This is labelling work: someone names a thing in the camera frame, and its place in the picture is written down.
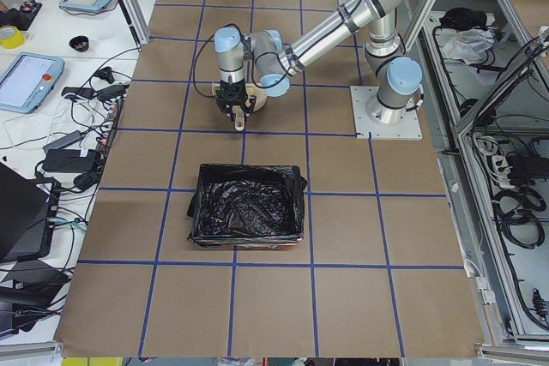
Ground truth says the small black bowl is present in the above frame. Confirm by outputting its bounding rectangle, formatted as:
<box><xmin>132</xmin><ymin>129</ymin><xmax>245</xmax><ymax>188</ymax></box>
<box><xmin>69</xmin><ymin>35</ymin><xmax>90</xmax><ymax>52</ymax></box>

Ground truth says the crumpled white cloth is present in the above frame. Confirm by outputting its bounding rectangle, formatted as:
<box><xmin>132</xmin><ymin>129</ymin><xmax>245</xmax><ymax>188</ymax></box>
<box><xmin>441</xmin><ymin>29</ymin><xmax>494</xmax><ymax>65</ymax></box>

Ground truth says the yellow tape roll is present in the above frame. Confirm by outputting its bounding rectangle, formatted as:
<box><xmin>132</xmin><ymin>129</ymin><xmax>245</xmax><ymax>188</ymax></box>
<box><xmin>0</xmin><ymin>26</ymin><xmax>25</xmax><ymax>50</ymax></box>

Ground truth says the black cloth bundle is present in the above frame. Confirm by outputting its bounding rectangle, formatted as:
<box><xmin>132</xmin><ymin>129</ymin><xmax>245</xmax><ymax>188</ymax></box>
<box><xmin>439</xmin><ymin>8</ymin><xmax>487</xmax><ymax>31</ymax></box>

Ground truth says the black laptop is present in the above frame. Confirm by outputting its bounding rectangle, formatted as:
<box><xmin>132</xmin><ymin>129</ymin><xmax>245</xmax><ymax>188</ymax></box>
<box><xmin>1</xmin><ymin>165</ymin><xmax>60</xmax><ymax>263</ymax></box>

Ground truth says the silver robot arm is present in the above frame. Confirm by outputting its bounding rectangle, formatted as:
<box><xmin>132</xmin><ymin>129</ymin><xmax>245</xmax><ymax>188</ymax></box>
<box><xmin>214</xmin><ymin>0</ymin><xmax>422</xmax><ymax>130</ymax></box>

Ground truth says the bin with black liner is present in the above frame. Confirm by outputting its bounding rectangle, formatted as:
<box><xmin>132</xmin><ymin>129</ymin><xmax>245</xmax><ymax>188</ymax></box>
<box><xmin>187</xmin><ymin>164</ymin><xmax>307</xmax><ymax>248</ymax></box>

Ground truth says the black power adapter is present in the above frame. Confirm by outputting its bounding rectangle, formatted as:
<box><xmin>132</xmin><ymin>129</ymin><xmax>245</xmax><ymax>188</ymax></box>
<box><xmin>42</xmin><ymin>148</ymin><xmax>99</xmax><ymax>173</ymax></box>

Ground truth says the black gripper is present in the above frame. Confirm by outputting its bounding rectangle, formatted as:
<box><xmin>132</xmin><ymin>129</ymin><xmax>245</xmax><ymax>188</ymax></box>
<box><xmin>214</xmin><ymin>80</ymin><xmax>250</xmax><ymax>122</ymax></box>

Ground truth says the lower blue teach pendant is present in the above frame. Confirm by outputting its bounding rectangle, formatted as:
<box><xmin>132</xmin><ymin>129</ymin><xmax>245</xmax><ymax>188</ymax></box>
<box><xmin>1</xmin><ymin>51</ymin><xmax>65</xmax><ymax>114</ymax></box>

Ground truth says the beige dustpan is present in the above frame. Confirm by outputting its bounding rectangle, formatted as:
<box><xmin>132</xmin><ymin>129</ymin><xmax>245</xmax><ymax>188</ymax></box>
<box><xmin>211</xmin><ymin>83</ymin><xmax>268</xmax><ymax>132</ymax></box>

